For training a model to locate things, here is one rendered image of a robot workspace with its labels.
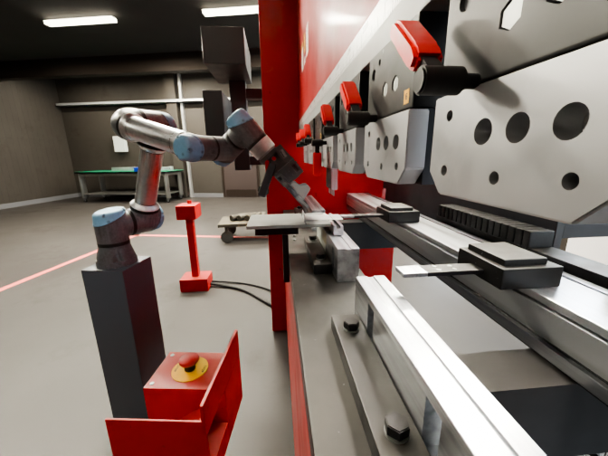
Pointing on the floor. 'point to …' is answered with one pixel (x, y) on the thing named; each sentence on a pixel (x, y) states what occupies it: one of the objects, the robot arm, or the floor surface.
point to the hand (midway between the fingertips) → (303, 204)
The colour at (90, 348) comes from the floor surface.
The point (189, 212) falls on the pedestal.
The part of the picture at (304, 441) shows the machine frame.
